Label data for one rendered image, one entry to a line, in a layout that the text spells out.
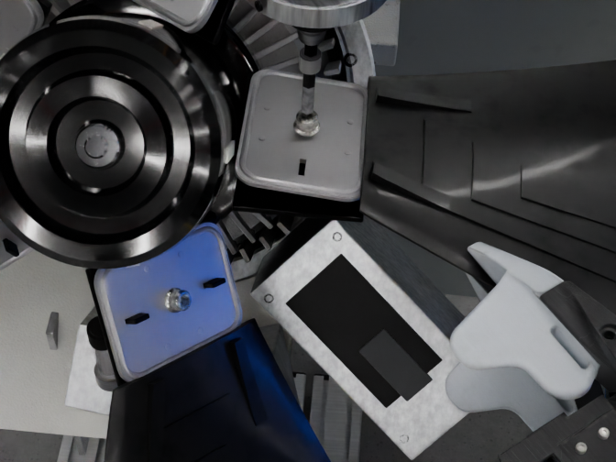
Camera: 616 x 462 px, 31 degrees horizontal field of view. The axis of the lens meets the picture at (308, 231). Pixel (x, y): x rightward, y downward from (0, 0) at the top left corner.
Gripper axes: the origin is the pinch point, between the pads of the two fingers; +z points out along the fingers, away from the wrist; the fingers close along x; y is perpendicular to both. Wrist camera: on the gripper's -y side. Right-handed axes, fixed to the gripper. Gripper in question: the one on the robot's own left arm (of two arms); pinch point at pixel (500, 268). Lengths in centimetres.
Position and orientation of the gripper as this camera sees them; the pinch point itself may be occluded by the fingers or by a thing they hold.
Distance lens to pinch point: 54.7
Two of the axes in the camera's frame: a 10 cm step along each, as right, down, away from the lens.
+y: -8.5, 4.6, -2.6
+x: 0.5, 5.6, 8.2
